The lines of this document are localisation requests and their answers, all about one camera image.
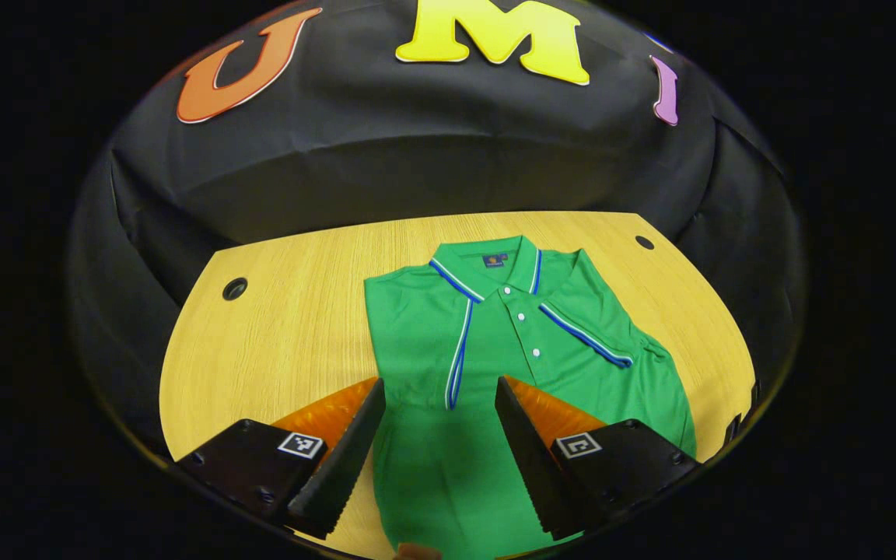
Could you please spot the black backdrop cloth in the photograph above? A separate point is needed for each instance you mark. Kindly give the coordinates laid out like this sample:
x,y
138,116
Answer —
x,y
417,155

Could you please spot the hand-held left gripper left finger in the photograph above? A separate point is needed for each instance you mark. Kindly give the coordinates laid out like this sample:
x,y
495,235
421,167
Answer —
x,y
343,467

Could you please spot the green T-shirt with blue trim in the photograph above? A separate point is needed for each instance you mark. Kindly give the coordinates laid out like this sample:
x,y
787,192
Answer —
x,y
495,342

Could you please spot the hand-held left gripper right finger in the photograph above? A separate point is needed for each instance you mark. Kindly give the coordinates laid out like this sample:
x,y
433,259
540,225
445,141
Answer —
x,y
530,459

